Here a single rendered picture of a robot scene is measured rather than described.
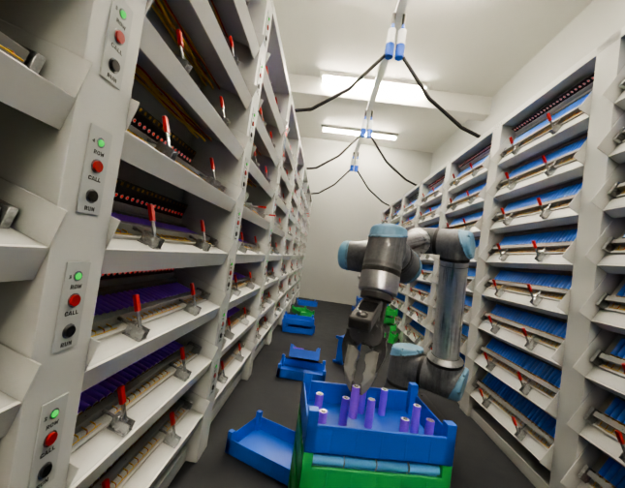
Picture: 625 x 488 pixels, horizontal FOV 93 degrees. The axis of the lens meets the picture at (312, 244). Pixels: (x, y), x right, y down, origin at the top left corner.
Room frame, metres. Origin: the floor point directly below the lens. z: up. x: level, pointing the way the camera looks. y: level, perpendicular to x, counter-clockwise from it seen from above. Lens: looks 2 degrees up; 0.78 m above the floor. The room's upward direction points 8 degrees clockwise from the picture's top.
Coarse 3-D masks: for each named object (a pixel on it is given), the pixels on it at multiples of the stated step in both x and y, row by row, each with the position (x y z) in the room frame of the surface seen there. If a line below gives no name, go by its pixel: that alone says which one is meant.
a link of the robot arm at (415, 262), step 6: (414, 252) 0.79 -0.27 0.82; (414, 258) 0.75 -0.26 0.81; (408, 264) 0.73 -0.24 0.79; (414, 264) 0.76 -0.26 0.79; (420, 264) 0.79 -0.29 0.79; (402, 270) 0.74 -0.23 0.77; (408, 270) 0.75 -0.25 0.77; (414, 270) 0.77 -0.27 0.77; (420, 270) 0.80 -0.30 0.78; (402, 276) 0.77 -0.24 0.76; (408, 276) 0.78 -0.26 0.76; (414, 276) 0.79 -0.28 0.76; (402, 282) 0.82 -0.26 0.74; (408, 282) 0.81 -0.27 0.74
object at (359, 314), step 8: (360, 304) 0.64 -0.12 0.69; (368, 304) 0.64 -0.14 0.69; (376, 304) 0.64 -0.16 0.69; (352, 312) 0.60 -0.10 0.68; (360, 312) 0.59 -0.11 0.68; (368, 312) 0.60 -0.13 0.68; (376, 312) 0.61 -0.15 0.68; (352, 320) 0.58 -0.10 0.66; (360, 320) 0.57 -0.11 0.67; (368, 320) 0.57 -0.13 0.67; (360, 328) 0.57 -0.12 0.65; (368, 328) 0.57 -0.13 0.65
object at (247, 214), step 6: (246, 198) 1.17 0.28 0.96; (246, 210) 1.23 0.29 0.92; (258, 210) 1.77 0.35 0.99; (264, 210) 1.77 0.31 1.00; (246, 216) 1.27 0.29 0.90; (252, 216) 1.35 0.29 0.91; (258, 216) 1.44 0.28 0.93; (270, 216) 1.77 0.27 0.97; (252, 222) 1.39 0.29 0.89; (258, 222) 1.49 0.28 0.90; (264, 222) 1.61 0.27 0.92; (270, 222) 1.77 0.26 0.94; (264, 228) 1.67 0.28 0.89
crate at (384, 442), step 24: (312, 384) 0.78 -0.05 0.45; (336, 384) 0.79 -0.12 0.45; (408, 384) 0.80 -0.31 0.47; (312, 408) 0.60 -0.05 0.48; (336, 408) 0.77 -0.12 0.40; (408, 408) 0.79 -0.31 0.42; (312, 432) 0.59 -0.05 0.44; (336, 432) 0.59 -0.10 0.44; (360, 432) 0.59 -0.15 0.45; (384, 432) 0.60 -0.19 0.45; (408, 432) 0.70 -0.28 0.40; (360, 456) 0.59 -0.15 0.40; (384, 456) 0.60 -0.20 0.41; (408, 456) 0.60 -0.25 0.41; (432, 456) 0.60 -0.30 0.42
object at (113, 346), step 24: (120, 288) 0.76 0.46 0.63; (144, 288) 0.85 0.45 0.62; (168, 288) 0.94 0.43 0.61; (192, 288) 0.89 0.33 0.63; (96, 312) 0.61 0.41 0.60; (120, 312) 0.64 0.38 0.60; (144, 312) 0.73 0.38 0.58; (168, 312) 0.80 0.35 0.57; (192, 312) 0.88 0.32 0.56; (216, 312) 1.06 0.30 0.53; (96, 336) 0.57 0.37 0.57; (120, 336) 0.60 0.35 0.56; (144, 336) 0.64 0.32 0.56; (168, 336) 0.73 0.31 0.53; (96, 360) 0.50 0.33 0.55; (120, 360) 0.56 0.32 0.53
